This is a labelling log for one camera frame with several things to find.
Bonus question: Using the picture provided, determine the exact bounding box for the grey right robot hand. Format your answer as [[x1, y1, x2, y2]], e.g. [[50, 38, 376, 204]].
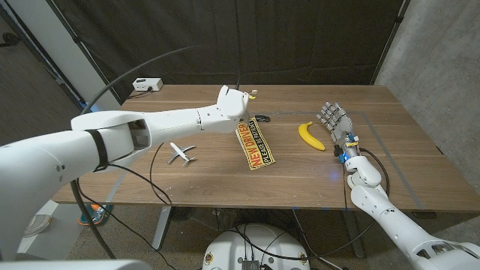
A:
[[316, 100, 356, 146]]

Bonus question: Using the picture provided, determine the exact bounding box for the yellow new driver bumper sticker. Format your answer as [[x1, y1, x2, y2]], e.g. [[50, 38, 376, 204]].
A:
[[235, 116, 276, 172]]

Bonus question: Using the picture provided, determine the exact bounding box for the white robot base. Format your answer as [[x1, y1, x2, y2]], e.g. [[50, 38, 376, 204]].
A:
[[201, 223, 311, 270]]

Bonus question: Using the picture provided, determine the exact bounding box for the yellow toy banana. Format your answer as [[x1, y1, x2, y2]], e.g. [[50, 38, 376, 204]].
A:
[[298, 121, 326, 152]]

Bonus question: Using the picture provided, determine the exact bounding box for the white toy plane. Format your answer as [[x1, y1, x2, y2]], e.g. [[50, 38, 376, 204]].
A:
[[166, 141, 197, 167]]

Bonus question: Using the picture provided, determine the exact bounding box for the black backdrop curtain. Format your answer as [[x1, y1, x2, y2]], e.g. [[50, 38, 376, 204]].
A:
[[46, 0, 408, 105]]

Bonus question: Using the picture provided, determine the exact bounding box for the black backdrop stand pole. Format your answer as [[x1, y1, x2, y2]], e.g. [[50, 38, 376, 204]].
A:
[[46, 0, 124, 105], [370, 0, 410, 86]]

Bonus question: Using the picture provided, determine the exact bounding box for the grey table leg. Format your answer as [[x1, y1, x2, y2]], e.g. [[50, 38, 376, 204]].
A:
[[151, 205, 173, 251], [341, 209, 365, 259]]

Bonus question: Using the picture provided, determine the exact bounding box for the white power outlet box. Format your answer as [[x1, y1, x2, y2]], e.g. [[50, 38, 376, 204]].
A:
[[132, 77, 164, 92]]

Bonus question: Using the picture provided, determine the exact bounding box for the teal orange sneaker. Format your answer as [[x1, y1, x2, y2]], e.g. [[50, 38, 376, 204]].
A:
[[78, 204, 113, 227]]

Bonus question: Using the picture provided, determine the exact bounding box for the white sneaker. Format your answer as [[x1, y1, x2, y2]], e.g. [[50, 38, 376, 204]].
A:
[[22, 214, 53, 238]]

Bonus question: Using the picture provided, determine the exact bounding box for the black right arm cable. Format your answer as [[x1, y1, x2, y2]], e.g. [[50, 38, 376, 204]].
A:
[[358, 148, 391, 198]]

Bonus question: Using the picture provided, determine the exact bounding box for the black outlet box cable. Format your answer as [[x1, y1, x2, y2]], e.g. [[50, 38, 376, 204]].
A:
[[127, 86, 154, 100]]

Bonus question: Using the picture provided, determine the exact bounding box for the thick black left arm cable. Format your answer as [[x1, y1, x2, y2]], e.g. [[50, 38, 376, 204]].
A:
[[69, 44, 206, 260]]

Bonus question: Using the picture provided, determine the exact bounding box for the black door handle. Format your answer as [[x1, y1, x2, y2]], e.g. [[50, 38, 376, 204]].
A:
[[0, 32, 22, 48]]

